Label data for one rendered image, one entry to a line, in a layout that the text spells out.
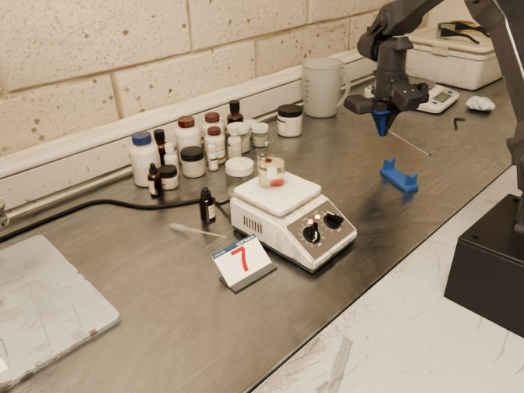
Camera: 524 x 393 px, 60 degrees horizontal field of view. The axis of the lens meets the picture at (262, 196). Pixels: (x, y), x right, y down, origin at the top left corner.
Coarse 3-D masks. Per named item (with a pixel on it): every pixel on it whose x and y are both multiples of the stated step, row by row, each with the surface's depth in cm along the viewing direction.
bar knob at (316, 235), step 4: (316, 224) 75; (304, 228) 76; (308, 228) 76; (312, 228) 75; (316, 228) 75; (304, 232) 75; (308, 232) 76; (312, 232) 75; (316, 232) 74; (304, 236) 75; (308, 236) 75; (312, 236) 74; (316, 236) 74; (308, 240) 75; (312, 240) 74; (316, 240) 75
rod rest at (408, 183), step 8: (384, 160) 102; (392, 160) 103; (384, 168) 103; (392, 168) 104; (392, 176) 101; (400, 176) 101; (408, 176) 96; (416, 176) 97; (400, 184) 98; (408, 184) 97; (416, 184) 98
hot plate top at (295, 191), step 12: (252, 180) 84; (288, 180) 84; (300, 180) 84; (240, 192) 81; (252, 192) 81; (264, 192) 81; (276, 192) 81; (288, 192) 81; (300, 192) 80; (312, 192) 80; (264, 204) 77; (276, 204) 77; (288, 204) 77; (300, 204) 78
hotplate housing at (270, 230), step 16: (240, 208) 81; (256, 208) 79; (304, 208) 79; (336, 208) 82; (240, 224) 83; (256, 224) 80; (272, 224) 76; (288, 224) 76; (272, 240) 78; (288, 240) 75; (352, 240) 81; (288, 256) 77; (304, 256) 74; (320, 256) 75
